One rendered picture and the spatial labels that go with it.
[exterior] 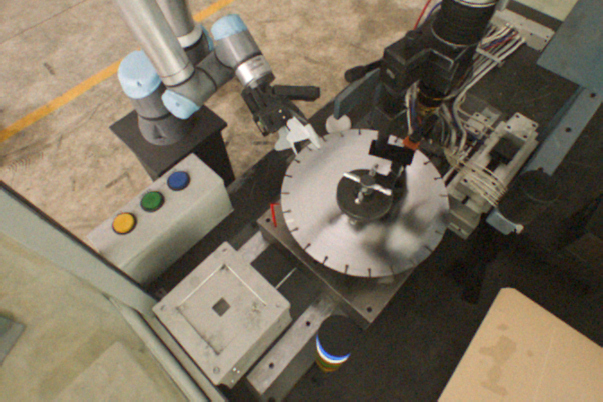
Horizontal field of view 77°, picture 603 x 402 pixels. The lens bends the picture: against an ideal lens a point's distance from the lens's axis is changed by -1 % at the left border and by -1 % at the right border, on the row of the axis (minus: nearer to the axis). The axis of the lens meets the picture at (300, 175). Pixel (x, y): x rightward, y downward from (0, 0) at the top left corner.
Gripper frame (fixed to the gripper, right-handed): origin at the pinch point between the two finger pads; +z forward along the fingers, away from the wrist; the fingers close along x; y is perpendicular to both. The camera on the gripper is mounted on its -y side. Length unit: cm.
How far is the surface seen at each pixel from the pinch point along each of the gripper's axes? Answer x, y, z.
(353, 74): 34.1, 0.8, -8.3
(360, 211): 17.2, 3.8, 13.6
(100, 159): -134, 53, -47
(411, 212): 19.3, -4.4, 18.9
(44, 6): -214, 39, -175
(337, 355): 44, 25, 18
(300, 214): 12.9, 13.3, 8.5
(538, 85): -5, -78, 20
